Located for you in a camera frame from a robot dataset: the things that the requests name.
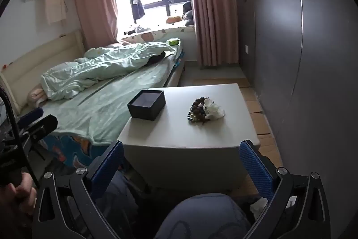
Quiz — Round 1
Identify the pink pillow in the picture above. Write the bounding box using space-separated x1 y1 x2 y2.
27 86 47 106

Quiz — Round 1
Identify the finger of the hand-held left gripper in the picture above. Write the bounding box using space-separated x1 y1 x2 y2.
27 115 59 142
17 107 45 128

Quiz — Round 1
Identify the blue printed blanket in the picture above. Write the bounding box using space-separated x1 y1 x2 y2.
44 133 114 174

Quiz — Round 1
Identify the black cable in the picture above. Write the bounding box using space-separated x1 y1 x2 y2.
0 88 40 189

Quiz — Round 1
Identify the person's leg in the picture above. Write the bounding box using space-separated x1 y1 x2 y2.
95 168 158 239
161 193 253 239

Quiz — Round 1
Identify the black square gift box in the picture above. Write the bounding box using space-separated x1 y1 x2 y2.
127 89 166 121

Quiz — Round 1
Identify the white low table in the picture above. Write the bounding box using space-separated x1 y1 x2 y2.
117 84 262 190

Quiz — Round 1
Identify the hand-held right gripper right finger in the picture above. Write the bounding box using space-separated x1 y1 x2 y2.
239 140 330 239

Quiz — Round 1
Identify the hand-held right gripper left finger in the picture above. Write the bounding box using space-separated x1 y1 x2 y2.
32 140 132 239

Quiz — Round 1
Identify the light green quilt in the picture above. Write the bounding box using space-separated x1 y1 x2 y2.
41 41 177 101

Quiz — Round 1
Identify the dark round cushion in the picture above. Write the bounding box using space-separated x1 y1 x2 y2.
182 1 195 26

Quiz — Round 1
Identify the bed with green sheet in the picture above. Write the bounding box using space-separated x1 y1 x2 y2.
0 40 186 172

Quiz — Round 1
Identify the person's left leg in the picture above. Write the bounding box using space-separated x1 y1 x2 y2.
95 168 158 239

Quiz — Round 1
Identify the beige padded headboard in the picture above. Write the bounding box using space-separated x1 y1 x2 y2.
0 30 86 113

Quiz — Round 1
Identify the beige hanging towel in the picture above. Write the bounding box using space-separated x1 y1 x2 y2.
44 0 68 26

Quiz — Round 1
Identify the pile of beaded bracelets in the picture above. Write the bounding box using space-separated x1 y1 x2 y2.
187 98 213 125

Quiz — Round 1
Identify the pink curtain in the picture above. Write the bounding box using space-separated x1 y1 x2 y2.
71 0 119 49
185 0 238 69

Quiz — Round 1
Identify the printed window seat cushion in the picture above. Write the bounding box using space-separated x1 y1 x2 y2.
120 26 195 45

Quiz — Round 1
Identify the person's right leg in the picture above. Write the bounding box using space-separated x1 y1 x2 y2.
161 193 253 239

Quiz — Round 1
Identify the person's left hand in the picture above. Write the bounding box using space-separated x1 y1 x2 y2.
0 172 38 231

